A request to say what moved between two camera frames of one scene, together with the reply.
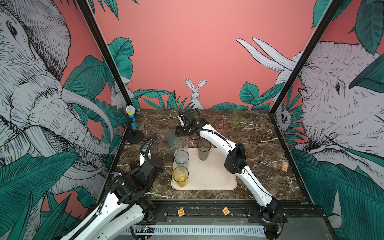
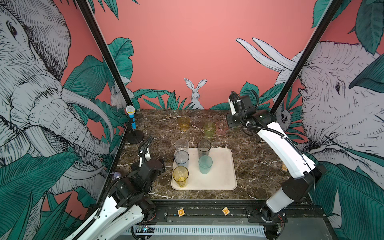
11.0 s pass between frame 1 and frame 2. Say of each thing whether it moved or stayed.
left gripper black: stayed
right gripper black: moved
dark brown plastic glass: stayed
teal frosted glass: moved
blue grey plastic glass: stayed
